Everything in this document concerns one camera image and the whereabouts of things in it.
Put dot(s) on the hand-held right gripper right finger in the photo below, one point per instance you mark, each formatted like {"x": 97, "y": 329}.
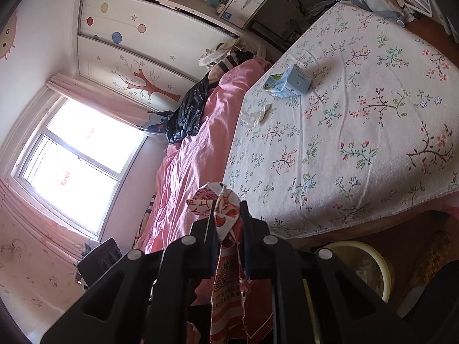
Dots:
{"x": 246, "y": 236}

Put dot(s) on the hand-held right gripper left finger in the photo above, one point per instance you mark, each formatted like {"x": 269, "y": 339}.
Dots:
{"x": 204, "y": 254}

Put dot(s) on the red and white wrapper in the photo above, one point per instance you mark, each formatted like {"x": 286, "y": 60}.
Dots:
{"x": 229, "y": 294}

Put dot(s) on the yellow round bin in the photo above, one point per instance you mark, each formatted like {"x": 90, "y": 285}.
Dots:
{"x": 358, "y": 248}

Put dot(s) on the small clear plastic wrapper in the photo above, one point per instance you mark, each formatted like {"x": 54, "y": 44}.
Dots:
{"x": 256, "y": 114}

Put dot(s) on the pink blanket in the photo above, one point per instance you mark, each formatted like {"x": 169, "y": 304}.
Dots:
{"x": 193, "y": 143}

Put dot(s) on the black plastic bag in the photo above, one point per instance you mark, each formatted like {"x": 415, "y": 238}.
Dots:
{"x": 186, "y": 114}

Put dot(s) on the floral bed sheet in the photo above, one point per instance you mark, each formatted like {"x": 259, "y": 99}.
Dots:
{"x": 358, "y": 132}

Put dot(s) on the window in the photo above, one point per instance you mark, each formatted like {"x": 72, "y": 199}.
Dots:
{"x": 79, "y": 165}

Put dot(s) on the light blue carton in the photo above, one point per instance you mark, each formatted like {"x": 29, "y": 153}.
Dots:
{"x": 290, "y": 82}

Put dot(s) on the pink curtain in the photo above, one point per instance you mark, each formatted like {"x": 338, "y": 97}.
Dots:
{"x": 100, "y": 96}
{"x": 36, "y": 222}

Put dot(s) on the black striped cloth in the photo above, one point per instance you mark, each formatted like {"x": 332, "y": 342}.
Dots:
{"x": 229, "y": 61}

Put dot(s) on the beige tote bag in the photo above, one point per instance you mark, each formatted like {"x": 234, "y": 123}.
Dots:
{"x": 215, "y": 53}

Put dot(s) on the white wardrobe with tree print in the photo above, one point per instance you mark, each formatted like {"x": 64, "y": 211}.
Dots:
{"x": 143, "y": 50}

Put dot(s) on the white desk with drawer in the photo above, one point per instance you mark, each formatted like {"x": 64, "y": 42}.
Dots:
{"x": 247, "y": 1}

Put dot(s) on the clear plastic bags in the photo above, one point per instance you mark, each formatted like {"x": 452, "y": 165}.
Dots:
{"x": 315, "y": 3}

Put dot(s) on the cat face wall sticker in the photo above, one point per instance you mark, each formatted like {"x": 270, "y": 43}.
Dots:
{"x": 7, "y": 36}

